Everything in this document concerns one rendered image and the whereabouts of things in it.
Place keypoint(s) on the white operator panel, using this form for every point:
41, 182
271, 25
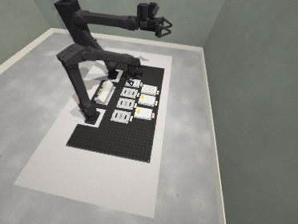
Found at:
105, 93

